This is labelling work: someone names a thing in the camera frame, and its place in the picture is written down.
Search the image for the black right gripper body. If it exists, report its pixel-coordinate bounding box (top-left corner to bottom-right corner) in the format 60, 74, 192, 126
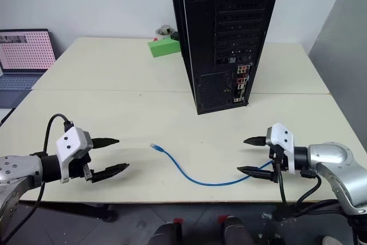
268, 144, 289, 172

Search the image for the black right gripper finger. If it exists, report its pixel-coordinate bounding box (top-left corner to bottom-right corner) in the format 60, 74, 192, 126
236, 166, 279, 184
243, 135, 269, 147

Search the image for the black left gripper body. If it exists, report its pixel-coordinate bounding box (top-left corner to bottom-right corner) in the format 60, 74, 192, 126
67, 153, 96, 182

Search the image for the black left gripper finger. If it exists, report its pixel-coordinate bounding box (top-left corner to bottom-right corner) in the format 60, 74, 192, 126
91, 137, 120, 149
91, 163, 130, 184

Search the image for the dark rounded shape red cap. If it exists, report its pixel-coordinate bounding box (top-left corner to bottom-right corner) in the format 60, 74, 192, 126
148, 217, 185, 245
217, 214, 256, 245

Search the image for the white shoe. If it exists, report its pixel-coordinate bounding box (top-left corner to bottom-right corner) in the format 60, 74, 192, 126
322, 235, 342, 245

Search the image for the green rectangular box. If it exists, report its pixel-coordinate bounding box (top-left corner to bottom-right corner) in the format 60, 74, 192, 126
147, 38, 181, 58

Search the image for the black computer tower case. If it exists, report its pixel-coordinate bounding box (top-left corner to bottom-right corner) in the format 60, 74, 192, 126
167, 0, 284, 115

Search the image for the open laptop with pink screen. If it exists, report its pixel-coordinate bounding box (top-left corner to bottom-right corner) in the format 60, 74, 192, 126
0, 29, 57, 110

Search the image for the round metal cup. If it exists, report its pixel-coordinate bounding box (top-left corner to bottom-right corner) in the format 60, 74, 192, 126
155, 24, 176, 41

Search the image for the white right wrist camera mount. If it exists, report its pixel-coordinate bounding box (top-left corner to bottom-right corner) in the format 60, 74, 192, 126
266, 123, 296, 175

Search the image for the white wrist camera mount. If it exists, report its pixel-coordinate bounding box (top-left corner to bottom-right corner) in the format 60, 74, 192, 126
55, 126, 94, 184
266, 123, 296, 175

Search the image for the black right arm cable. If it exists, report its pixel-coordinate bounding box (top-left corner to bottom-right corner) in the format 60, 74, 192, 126
270, 153, 323, 215

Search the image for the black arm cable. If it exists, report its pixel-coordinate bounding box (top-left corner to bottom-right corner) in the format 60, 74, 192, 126
270, 153, 323, 215
0, 114, 73, 244

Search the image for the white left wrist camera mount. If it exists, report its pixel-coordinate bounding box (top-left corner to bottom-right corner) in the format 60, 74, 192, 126
55, 126, 94, 184

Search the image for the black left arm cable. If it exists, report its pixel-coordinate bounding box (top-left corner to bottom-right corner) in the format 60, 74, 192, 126
0, 114, 73, 244

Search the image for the blue ethernet cable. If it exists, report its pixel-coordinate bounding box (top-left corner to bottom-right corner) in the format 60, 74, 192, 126
150, 142, 275, 186

